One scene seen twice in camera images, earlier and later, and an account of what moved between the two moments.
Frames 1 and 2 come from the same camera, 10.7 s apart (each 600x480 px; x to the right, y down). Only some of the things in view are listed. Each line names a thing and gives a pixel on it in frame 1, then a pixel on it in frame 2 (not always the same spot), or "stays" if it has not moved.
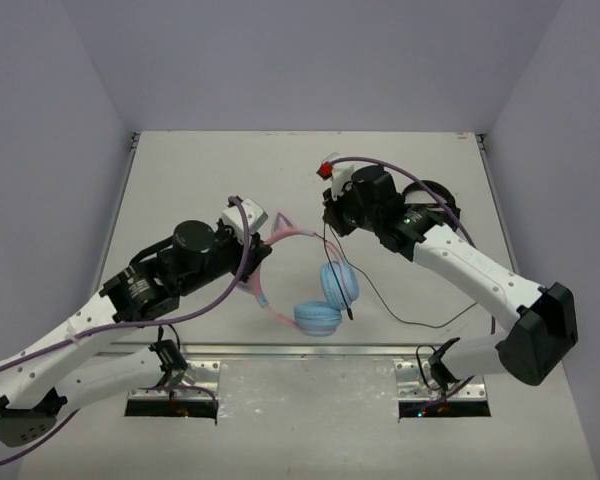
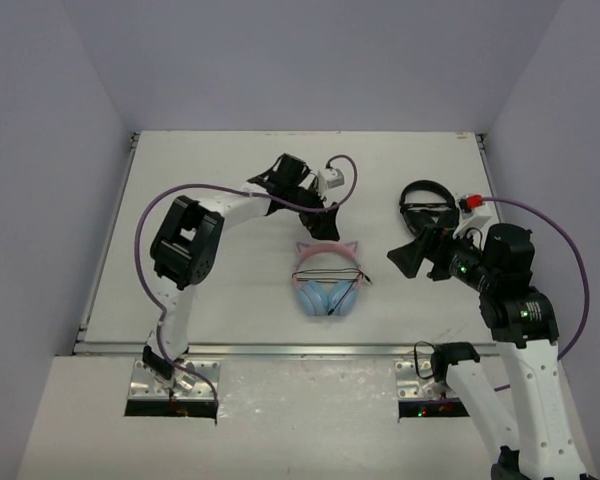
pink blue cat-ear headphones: x=339 y=287 to x=312 y=297
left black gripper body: x=255 y=256 to x=313 y=212
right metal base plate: x=410 y=385 stays
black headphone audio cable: x=325 y=227 to x=332 y=280
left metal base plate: x=200 y=379 stays
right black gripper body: x=348 y=215 to x=456 y=258
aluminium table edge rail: x=320 y=350 stays
